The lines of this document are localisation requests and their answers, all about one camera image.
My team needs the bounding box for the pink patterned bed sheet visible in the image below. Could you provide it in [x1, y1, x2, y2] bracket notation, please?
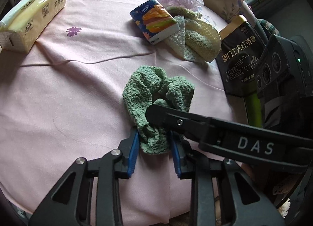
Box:
[1, 0, 247, 213]

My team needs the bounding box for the yellow terry towel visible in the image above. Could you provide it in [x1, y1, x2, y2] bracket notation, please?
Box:
[166, 6, 221, 63]

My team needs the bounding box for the blue pocket tissue pack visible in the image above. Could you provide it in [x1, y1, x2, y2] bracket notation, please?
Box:
[130, 0, 180, 45]

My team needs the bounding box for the black tea box lid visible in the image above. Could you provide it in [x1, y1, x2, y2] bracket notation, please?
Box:
[216, 15, 268, 97]

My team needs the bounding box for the green knitted cloth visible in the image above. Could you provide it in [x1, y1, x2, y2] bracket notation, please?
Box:
[122, 66, 195, 155]

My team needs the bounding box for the striped cushion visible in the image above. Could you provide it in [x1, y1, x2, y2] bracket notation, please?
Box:
[257, 19, 280, 36]

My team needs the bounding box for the white waffle cloth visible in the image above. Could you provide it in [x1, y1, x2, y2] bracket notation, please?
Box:
[164, 15, 205, 64]

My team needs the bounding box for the large yellow tissue pack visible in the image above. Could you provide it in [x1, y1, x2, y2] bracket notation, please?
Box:
[1, 0, 66, 54]

